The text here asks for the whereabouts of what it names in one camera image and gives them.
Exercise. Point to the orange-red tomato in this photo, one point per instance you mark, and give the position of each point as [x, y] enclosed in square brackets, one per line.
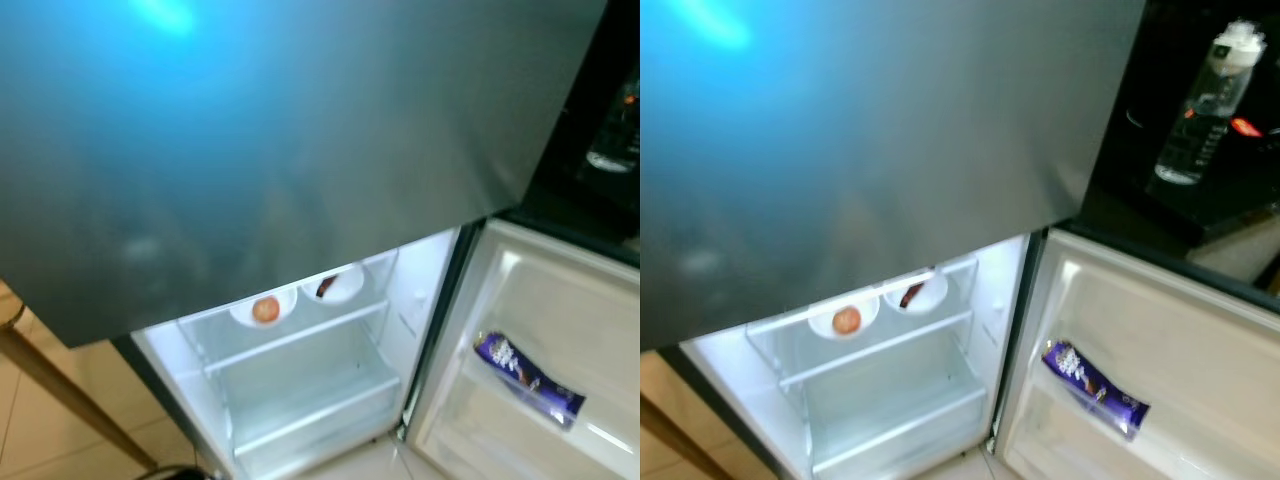
[846, 320]
[266, 309]

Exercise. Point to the fridge door with white liner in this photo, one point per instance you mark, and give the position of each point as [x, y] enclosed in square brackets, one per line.
[560, 320]
[1180, 340]

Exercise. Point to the glass fridge shelf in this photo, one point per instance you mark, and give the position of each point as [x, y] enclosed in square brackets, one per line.
[320, 418]
[900, 430]
[880, 350]
[785, 322]
[300, 338]
[215, 312]

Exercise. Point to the silver two-door fridge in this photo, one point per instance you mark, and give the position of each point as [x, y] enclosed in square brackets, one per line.
[300, 345]
[880, 355]

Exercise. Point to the black countertop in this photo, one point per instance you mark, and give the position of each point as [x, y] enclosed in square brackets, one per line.
[570, 190]
[1120, 200]

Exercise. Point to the clear bottle with markings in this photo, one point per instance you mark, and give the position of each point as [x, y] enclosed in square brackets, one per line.
[1200, 130]
[615, 140]

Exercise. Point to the purple chocolate bar pack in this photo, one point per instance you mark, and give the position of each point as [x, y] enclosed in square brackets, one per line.
[525, 378]
[1092, 388]

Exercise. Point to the wooden table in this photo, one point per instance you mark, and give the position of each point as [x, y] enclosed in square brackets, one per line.
[675, 440]
[60, 387]

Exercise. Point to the silver freezer door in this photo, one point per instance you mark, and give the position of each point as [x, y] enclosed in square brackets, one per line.
[880, 150]
[300, 150]

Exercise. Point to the small brown food piece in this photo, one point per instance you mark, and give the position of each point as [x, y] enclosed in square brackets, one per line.
[327, 287]
[910, 295]

